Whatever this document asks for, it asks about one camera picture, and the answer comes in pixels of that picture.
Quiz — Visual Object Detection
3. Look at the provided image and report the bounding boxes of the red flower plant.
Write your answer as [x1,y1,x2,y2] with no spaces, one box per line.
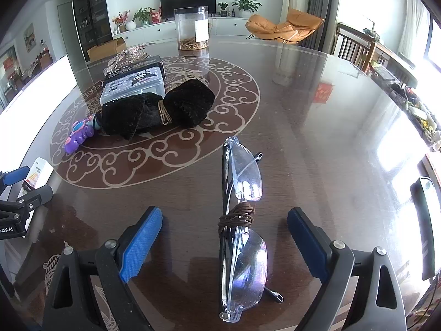
[112,10,131,32]

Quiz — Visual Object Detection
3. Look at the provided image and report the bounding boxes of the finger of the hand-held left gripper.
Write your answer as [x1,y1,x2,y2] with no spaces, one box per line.
[15,185,54,212]
[0,165,31,187]

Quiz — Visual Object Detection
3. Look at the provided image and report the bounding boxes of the rhinestone bow hair clip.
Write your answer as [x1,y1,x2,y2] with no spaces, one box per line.
[107,44,147,70]

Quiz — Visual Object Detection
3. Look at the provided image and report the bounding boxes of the framed wall picture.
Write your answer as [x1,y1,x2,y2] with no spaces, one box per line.
[22,23,37,53]

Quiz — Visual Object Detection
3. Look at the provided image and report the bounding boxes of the purple butterfly toy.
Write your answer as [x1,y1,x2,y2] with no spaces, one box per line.
[64,115,104,155]

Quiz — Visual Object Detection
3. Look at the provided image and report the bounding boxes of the white television cabinet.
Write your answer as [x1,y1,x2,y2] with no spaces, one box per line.
[114,17,262,42]

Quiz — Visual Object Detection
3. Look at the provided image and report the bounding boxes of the black velvet cloth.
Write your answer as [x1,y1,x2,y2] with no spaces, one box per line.
[101,79,216,141]

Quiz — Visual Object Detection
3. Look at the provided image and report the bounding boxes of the clear jar with black lid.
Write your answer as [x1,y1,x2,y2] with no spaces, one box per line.
[174,6,210,51]

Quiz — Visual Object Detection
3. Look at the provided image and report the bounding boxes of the white board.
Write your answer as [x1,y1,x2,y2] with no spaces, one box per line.
[0,53,79,180]

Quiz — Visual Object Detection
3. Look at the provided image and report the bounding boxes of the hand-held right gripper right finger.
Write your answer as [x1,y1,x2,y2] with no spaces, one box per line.
[287,207,409,331]

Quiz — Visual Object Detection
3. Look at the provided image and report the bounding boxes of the brown hair tie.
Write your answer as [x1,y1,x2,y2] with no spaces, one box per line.
[217,203,256,238]

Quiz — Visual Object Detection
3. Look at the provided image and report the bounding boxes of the black television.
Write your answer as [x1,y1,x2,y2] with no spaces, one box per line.
[159,0,217,19]

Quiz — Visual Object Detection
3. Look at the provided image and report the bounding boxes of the orange lounge chair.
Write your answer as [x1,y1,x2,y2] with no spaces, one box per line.
[245,9,325,44]

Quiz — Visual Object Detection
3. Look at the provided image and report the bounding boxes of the green potted plant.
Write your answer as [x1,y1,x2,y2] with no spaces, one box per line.
[133,7,155,26]

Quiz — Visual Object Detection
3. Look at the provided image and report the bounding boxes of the clear eyeglasses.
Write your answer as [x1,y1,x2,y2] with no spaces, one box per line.
[217,137,285,323]

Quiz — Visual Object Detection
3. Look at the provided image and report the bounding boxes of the white bottle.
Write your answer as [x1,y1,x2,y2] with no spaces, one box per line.
[21,158,55,194]

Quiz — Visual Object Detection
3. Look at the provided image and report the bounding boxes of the large leafy potted plant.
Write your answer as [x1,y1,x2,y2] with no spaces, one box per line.
[232,0,262,18]

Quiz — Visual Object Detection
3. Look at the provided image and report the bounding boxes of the dark display cabinet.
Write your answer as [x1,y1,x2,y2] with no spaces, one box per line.
[71,0,114,61]

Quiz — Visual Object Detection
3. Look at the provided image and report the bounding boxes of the brown cardboard box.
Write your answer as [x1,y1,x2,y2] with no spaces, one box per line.
[87,38,127,63]

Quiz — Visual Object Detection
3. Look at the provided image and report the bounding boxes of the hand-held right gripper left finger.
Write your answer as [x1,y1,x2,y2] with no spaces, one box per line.
[41,206,163,331]

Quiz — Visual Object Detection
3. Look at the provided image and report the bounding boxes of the wooden chair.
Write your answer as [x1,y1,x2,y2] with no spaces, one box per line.
[332,22,376,73]

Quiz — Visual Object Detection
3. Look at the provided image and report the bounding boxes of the clear plastic box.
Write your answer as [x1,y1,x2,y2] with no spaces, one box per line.
[99,65,166,106]

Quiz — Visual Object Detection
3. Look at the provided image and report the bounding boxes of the cluttered sideboard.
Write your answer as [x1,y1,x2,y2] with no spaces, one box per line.
[370,39,441,152]

